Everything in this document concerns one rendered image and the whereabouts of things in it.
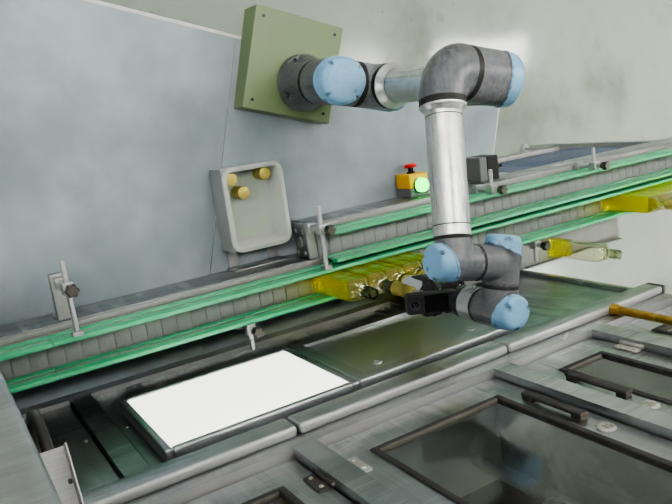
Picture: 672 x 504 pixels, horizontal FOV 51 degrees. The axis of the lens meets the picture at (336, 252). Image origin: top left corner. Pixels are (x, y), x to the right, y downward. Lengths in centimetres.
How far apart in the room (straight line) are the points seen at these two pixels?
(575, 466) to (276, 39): 128
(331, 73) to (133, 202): 59
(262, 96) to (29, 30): 57
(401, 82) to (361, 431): 82
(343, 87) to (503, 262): 62
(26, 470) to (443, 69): 110
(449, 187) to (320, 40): 77
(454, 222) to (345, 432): 46
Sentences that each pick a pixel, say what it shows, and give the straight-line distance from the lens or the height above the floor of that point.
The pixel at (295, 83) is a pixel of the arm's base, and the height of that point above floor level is 89.
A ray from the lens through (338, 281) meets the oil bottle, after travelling 181.
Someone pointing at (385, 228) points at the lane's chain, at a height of 88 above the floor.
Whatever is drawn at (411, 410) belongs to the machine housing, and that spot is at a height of 143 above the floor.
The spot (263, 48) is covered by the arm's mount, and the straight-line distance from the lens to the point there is 194.
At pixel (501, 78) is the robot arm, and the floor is 146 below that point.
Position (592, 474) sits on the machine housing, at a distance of 126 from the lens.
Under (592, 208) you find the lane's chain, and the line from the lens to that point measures 266.
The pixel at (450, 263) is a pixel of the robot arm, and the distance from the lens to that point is 136.
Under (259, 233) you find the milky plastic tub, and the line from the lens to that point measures 197.
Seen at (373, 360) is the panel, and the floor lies 123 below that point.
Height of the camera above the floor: 255
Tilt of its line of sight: 58 degrees down
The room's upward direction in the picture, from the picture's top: 101 degrees clockwise
